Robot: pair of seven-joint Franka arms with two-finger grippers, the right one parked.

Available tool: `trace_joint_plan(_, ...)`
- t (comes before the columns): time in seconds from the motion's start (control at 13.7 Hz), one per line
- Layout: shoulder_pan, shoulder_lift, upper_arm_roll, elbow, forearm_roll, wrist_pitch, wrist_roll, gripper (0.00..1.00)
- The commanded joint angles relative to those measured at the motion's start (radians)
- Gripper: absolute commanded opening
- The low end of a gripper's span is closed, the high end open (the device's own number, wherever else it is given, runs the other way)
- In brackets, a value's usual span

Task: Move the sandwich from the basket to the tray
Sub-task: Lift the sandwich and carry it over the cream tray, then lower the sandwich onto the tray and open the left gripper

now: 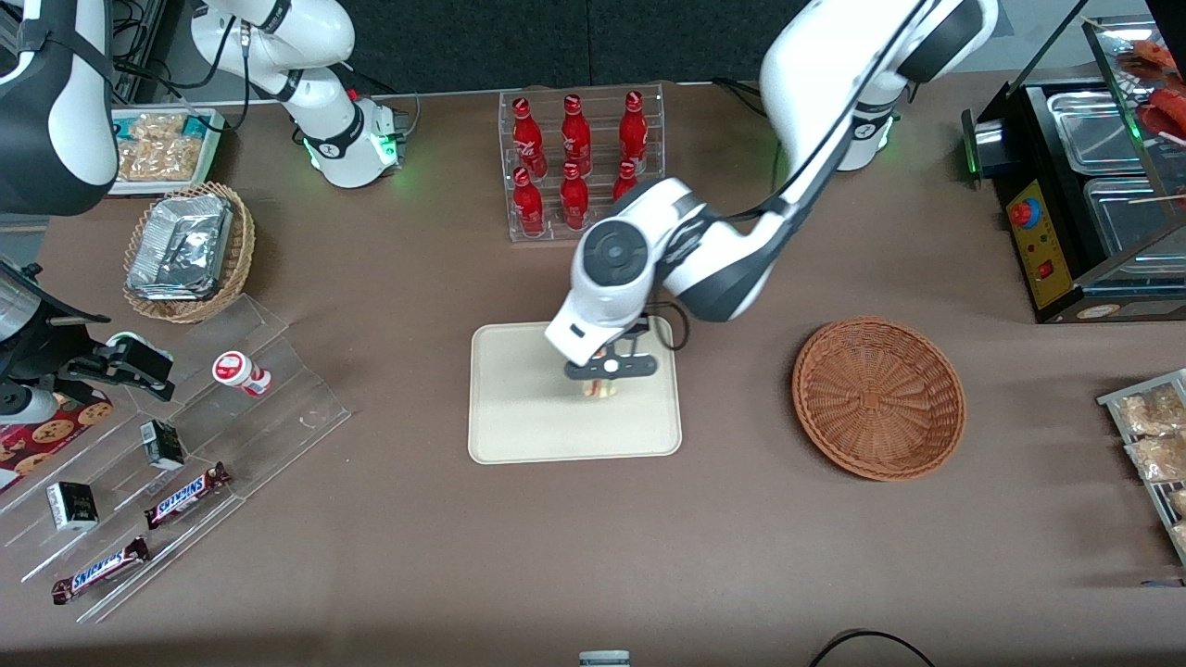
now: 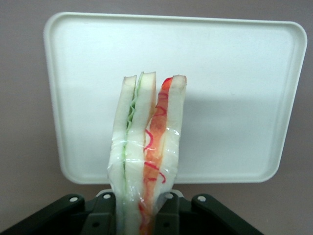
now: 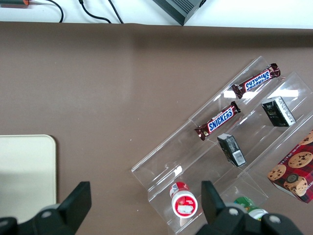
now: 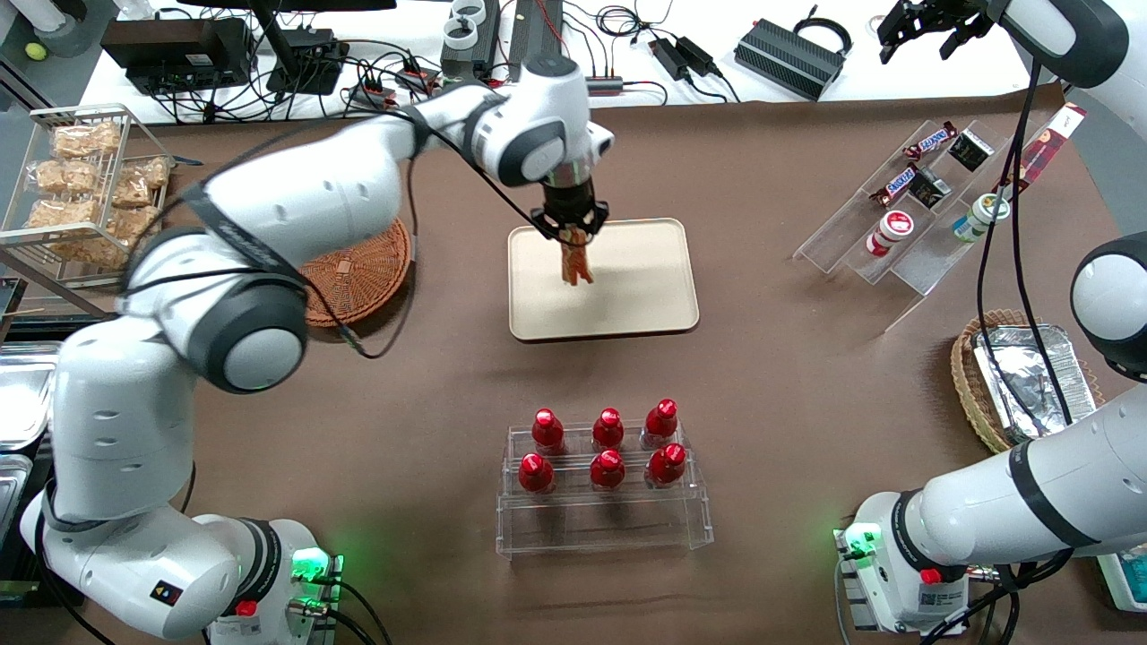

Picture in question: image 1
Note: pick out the small red white bottle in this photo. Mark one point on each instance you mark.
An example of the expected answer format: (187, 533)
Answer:
(236, 371)

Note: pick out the triangle sandwich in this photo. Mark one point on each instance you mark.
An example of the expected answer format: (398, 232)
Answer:
(602, 389)

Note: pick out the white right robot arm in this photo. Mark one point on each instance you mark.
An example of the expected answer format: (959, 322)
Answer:
(315, 37)

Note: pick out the clear nut snack bag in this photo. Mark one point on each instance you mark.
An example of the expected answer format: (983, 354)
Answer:
(153, 128)
(162, 162)

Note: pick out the small black carton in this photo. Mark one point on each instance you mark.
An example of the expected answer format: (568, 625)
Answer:
(72, 506)
(162, 445)

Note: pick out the clear acrylic bottle rack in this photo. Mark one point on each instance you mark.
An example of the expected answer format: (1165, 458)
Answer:
(550, 111)

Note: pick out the grey metal snack rack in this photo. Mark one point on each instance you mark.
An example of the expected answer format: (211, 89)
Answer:
(1156, 509)

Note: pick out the grey white device edge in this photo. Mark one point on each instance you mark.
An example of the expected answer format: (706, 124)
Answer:
(604, 660)

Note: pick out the red food display piece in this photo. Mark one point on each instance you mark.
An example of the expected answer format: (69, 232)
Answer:
(1166, 116)
(1144, 57)

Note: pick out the cream plastic tray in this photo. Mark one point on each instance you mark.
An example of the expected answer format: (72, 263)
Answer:
(528, 408)

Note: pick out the clear bag brown snack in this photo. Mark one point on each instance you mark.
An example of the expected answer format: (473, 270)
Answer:
(1179, 502)
(1180, 535)
(1158, 457)
(1144, 412)

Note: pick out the round brown wicker basket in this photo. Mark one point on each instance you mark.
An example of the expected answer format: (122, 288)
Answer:
(880, 398)

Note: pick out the red cookie box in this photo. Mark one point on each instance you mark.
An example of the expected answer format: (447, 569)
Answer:
(37, 445)

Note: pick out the steel warmer pan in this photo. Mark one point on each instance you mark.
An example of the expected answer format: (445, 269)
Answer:
(1093, 130)
(1135, 227)

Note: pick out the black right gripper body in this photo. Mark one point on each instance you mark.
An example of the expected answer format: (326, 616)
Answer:
(57, 356)

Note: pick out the clear acrylic stepped display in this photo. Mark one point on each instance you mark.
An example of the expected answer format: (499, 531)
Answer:
(278, 408)

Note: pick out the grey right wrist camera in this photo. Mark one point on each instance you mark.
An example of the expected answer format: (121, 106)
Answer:
(23, 405)

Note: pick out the red cola bottle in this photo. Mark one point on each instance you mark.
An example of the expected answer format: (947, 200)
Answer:
(625, 181)
(634, 130)
(575, 134)
(574, 196)
(526, 139)
(529, 204)

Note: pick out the blue flat strip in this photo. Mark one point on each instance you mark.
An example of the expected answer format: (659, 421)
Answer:
(1163, 582)

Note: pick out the black food warmer yellow panel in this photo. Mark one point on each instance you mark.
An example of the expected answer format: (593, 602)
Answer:
(1042, 241)

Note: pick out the small tan wicker basket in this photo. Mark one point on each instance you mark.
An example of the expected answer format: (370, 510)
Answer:
(236, 259)

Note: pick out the Snickers chocolate bar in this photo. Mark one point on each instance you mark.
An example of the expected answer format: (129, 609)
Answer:
(99, 570)
(185, 496)

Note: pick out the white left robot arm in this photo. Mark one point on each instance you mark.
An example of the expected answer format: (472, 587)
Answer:
(834, 74)

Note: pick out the crumpled silver foil bag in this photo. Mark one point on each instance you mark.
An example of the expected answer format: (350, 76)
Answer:
(176, 264)

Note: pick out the white snack tray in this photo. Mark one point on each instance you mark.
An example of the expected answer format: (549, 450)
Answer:
(211, 153)

